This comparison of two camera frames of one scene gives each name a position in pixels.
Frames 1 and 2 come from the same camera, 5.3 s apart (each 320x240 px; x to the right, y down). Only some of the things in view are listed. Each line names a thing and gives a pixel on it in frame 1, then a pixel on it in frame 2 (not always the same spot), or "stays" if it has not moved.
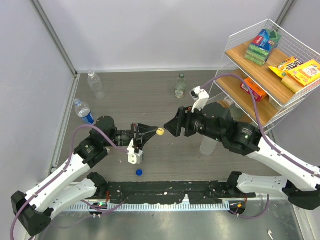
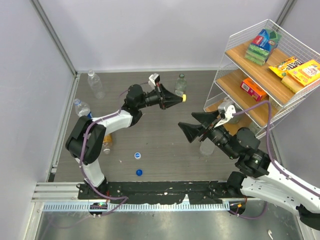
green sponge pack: x=262 y=45 stays
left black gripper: x=141 y=133 to x=167 y=99
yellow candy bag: x=281 y=69 stays
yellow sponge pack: x=302 y=75 stays
